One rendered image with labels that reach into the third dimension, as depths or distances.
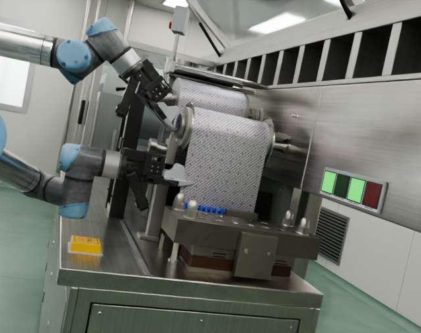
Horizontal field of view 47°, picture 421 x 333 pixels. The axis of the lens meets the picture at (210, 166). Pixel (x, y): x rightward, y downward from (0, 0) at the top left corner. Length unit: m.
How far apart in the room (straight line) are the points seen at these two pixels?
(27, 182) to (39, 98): 5.57
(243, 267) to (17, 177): 0.61
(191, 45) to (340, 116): 5.95
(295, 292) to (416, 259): 3.25
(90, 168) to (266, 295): 0.55
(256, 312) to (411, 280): 3.33
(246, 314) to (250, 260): 0.13
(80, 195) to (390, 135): 0.77
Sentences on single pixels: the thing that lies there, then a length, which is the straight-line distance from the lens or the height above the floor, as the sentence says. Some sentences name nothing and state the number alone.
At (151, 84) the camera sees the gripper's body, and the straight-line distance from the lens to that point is 1.37.
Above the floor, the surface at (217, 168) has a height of 1.15.
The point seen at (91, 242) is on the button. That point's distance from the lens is 1.24.
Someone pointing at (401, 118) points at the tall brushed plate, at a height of 1.36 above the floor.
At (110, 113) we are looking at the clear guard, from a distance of 2.35.
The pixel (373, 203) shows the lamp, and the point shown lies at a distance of 1.10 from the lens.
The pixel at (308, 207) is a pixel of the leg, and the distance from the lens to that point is 1.68.
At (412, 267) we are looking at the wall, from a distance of 4.50.
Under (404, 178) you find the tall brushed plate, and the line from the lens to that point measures 1.05.
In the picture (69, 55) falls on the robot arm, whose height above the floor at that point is 1.36.
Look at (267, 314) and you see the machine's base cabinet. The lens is 1.26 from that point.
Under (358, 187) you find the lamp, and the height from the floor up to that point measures 1.19.
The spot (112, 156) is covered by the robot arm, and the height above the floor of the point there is 1.14.
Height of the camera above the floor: 1.25
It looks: 4 degrees down
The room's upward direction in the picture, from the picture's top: 11 degrees clockwise
